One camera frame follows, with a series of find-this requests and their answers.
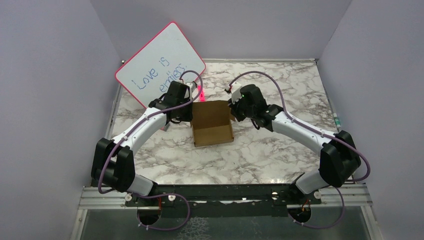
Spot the brown cardboard box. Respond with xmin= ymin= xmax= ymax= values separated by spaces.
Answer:
xmin=190 ymin=100 xmax=235 ymax=147

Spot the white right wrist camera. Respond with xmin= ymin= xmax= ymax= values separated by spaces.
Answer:
xmin=230 ymin=81 xmax=244 ymax=105

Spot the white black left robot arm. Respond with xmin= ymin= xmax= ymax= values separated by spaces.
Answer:
xmin=91 ymin=81 xmax=198 ymax=206

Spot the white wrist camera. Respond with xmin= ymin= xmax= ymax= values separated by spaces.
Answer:
xmin=230 ymin=81 xmax=244 ymax=105
xmin=184 ymin=81 xmax=198 ymax=99

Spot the aluminium frame rail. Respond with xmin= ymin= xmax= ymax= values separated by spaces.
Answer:
xmin=70 ymin=184 xmax=382 ymax=240

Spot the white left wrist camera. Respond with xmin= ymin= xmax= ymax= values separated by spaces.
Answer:
xmin=184 ymin=81 xmax=198 ymax=99

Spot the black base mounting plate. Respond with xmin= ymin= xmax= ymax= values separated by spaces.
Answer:
xmin=125 ymin=183 xmax=321 ymax=218

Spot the green white glue stick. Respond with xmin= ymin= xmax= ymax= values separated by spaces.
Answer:
xmin=332 ymin=113 xmax=341 ymax=129

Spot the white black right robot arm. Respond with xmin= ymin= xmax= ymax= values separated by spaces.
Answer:
xmin=227 ymin=82 xmax=361 ymax=204

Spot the pink grey whiteboard eraser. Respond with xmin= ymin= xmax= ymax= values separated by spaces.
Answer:
xmin=162 ymin=123 xmax=171 ymax=132

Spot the pink-framed whiteboard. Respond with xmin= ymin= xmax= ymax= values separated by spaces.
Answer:
xmin=115 ymin=22 xmax=206 ymax=108

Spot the pink marker pen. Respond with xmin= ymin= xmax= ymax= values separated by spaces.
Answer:
xmin=197 ymin=85 xmax=206 ymax=102

